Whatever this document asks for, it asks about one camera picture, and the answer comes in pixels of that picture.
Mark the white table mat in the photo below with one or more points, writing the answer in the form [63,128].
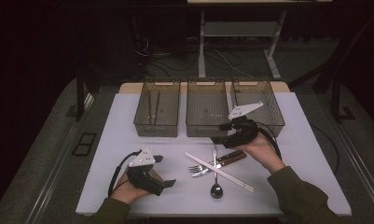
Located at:
[187,202]

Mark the translucent brown plastic bin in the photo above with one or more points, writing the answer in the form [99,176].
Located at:
[268,93]
[169,109]
[206,102]

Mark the person's right hand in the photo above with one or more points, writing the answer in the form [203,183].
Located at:
[264,152]

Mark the black slanted stand legs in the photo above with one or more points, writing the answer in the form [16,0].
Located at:
[322,84]

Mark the black metal stand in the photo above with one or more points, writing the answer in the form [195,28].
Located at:
[336,99]
[80,99]

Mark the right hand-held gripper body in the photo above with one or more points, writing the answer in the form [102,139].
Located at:
[243,133]

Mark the silver metal spoon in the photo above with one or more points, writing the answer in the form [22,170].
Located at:
[216,191]

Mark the aluminium floor rail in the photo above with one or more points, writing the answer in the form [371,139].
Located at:
[62,161]
[362,174]

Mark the person's left hand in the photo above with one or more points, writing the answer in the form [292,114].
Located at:
[125,192]

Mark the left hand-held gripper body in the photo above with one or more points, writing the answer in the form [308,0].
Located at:
[144,179]

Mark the tan flat strip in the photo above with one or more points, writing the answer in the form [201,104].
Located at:
[157,175]

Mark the black floor hatch frame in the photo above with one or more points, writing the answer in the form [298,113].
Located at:
[82,149]

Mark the white desk with shelf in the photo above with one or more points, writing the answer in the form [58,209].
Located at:
[237,29]

